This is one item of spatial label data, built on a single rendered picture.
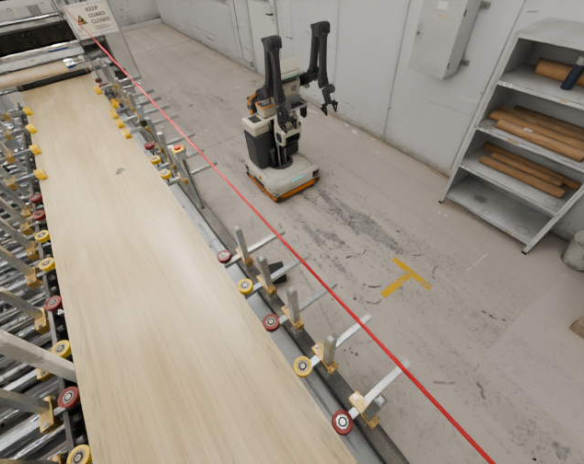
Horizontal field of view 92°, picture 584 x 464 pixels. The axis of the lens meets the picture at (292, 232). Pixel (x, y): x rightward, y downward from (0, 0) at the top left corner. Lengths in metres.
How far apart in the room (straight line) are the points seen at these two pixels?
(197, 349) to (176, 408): 0.23
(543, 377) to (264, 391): 2.00
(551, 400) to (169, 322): 2.41
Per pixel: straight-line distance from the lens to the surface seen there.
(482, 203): 3.39
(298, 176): 3.14
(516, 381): 2.64
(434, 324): 2.57
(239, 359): 1.40
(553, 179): 3.18
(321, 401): 1.61
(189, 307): 1.58
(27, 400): 1.67
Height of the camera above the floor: 2.21
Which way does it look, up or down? 49 degrees down
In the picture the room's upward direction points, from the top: 6 degrees counter-clockwise
